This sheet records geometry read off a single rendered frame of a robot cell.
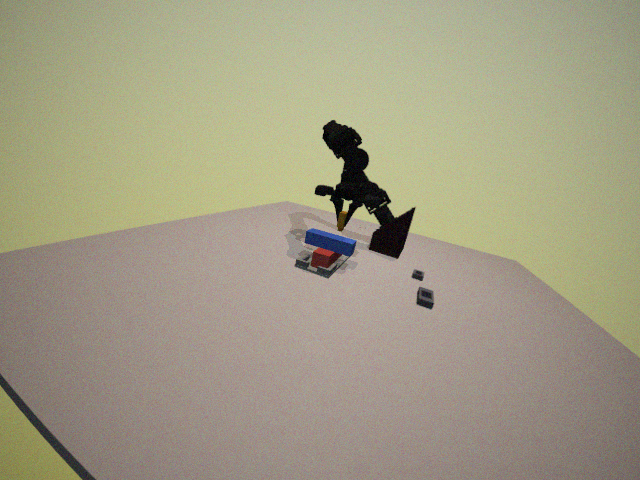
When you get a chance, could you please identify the yellow rectangular block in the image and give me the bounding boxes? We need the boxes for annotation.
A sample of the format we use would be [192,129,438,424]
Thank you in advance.
[337,211,348,231]

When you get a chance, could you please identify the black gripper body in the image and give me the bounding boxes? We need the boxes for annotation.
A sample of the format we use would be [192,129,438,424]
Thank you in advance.
[314,170,381,208]

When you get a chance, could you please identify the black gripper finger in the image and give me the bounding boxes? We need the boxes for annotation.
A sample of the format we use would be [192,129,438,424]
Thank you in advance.
[344,203,363,226]
[330,199,344,222]

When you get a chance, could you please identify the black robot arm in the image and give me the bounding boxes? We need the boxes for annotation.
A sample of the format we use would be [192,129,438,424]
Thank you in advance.
[322,119,397,228]

